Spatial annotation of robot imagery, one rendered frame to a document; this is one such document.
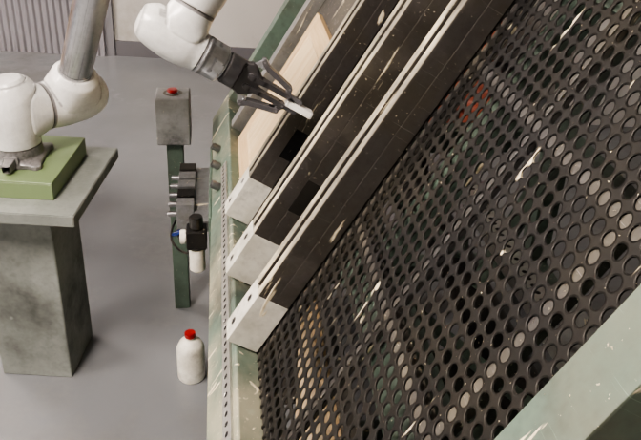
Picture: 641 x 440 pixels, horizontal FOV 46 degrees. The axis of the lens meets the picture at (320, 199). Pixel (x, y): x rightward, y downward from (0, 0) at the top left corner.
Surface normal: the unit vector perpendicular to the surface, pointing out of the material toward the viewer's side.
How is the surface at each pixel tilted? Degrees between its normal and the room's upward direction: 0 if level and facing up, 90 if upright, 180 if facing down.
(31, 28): 90
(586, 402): 60
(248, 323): 90
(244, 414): 30
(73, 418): 0
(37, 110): 86
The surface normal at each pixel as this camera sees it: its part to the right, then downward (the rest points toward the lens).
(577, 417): -0.83, -0.43
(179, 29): 0.26, 0.22
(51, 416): 0.05, -0.88
